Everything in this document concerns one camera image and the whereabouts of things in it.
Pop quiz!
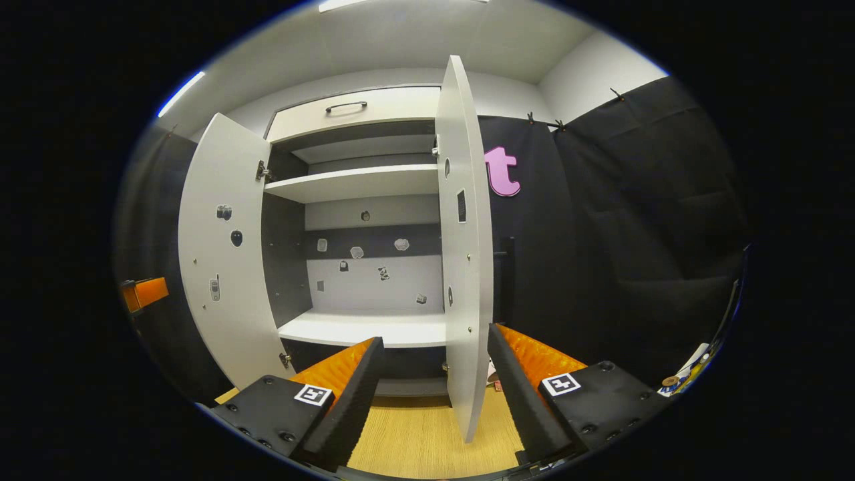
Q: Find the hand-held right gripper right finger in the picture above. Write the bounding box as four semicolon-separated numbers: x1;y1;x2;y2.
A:
488;323;672;463

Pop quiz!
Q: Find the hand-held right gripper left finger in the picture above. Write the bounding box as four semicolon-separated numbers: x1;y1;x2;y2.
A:
210;336;387;472

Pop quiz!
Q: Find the beige double-door shoe cabinet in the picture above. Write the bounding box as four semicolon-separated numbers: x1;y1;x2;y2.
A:
259;84;468;400

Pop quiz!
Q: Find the beige cabinet door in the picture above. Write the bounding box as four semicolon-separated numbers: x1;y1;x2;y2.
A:
177;112;298;389
434;55;516;444

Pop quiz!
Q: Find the heap of small items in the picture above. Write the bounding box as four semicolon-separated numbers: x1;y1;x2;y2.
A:
658;342;719;398

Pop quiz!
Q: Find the black backdrop cloth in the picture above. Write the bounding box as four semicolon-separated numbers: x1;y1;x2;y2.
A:
114;75;752;402

